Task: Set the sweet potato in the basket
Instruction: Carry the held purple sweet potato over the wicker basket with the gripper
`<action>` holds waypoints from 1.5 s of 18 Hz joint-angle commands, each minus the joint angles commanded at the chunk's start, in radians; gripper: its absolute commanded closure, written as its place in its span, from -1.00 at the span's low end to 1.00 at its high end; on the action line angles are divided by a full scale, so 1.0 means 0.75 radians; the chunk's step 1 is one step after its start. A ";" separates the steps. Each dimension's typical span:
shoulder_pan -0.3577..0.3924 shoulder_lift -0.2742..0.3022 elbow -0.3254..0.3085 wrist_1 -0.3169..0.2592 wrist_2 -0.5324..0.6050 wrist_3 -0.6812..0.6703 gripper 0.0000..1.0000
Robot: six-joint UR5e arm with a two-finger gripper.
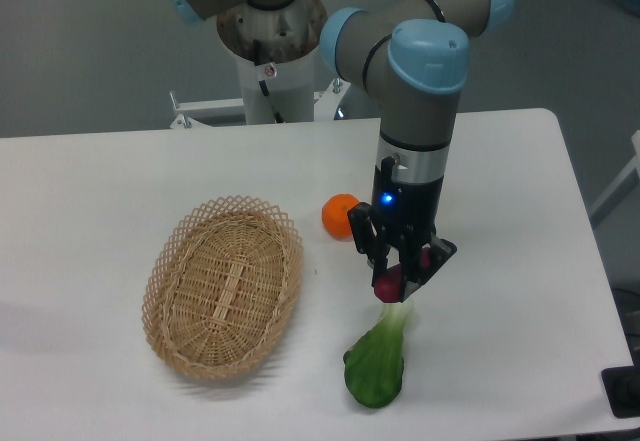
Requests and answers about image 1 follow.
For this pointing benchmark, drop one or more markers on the purple sweet potato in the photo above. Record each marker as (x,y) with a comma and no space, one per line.
(387,282)

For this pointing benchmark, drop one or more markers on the woven wicker basket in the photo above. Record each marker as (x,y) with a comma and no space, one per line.
(223,288)

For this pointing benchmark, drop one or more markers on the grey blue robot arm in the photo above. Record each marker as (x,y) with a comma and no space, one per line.
(411,59)

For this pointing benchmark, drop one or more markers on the white table leg frame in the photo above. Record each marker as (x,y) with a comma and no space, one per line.
(616,191)

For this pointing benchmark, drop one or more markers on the black box at edge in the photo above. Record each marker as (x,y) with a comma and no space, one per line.
(622,389)

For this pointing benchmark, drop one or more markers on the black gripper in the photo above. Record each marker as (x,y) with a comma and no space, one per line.
(401,208)

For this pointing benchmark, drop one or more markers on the orange tangerine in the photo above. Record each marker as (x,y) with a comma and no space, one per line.
(334,215)

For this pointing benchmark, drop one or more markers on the green bok choy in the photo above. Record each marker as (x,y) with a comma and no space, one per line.
(374,365)

